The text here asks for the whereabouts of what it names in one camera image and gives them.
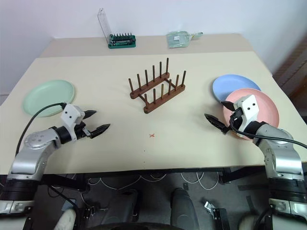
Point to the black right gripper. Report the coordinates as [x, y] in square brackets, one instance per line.
[237, 121]

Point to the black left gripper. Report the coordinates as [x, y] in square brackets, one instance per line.
[80, 131]

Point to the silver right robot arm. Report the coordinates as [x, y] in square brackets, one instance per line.
[280, 153]

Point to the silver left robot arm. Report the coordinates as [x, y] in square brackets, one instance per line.
[33, 153]

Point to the wooden dish rack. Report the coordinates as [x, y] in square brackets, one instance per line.
[158, 81]

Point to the blue plate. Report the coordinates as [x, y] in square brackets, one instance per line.
[232, 83]

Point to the red plate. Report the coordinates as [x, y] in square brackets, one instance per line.
[268, 107]

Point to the green plate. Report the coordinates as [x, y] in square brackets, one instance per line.
[48, 95]

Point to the red cross mark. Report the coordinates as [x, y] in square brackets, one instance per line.
[151, 135]

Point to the green screwdriver bit case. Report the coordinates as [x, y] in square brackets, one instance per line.
[122, 42]

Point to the clear plastic packet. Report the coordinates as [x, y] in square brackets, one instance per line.
[177, 38]

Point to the white rounded shape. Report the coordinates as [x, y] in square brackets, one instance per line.
[66, 219]
[249, 222]

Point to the dark rounded shape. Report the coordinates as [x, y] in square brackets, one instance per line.
[184, 208]

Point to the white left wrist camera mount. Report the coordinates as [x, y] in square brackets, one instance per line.
[70, 115]

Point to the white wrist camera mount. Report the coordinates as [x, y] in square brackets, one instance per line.
[249, 110]
[70, 115]

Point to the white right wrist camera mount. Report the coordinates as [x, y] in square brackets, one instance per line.
[249, 110]

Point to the black table frame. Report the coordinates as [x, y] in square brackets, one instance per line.
[67, 179]

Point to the black metal bracket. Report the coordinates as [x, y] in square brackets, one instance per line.
[219, 215]
[89, 212]

